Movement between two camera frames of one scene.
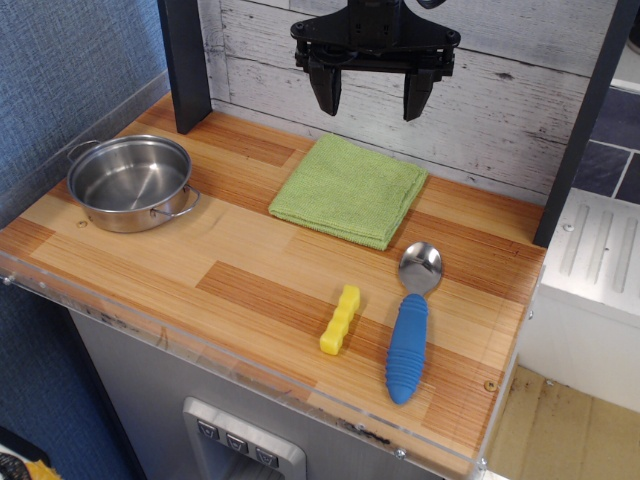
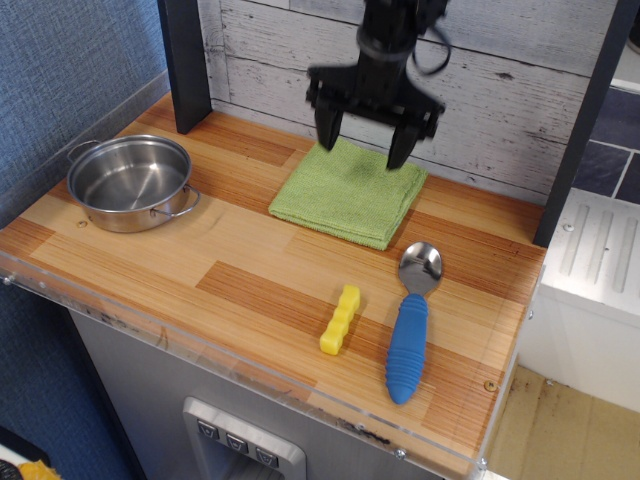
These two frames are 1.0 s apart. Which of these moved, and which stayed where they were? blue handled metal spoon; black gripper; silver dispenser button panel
Moved: black gripper
Stayed: silver dispenser button panel; blue handled metal spoon
